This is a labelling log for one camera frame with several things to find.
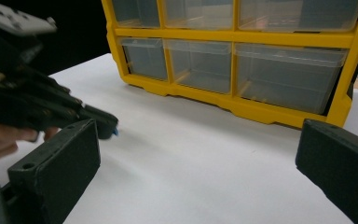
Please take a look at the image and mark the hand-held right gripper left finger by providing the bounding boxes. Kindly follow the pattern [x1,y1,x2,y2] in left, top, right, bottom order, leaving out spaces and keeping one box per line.
[7,119,102,224]

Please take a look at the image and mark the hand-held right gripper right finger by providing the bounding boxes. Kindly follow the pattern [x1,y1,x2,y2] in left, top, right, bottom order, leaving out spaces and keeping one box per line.
[295,118,358,224]

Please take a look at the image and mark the set of closed clear drawers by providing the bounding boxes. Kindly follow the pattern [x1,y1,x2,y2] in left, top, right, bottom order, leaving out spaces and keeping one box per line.
[111,0,358,115]

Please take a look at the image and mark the yellow black organizer cabinet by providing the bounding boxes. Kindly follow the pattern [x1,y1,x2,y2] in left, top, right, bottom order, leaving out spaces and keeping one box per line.
[101,0,358,130]

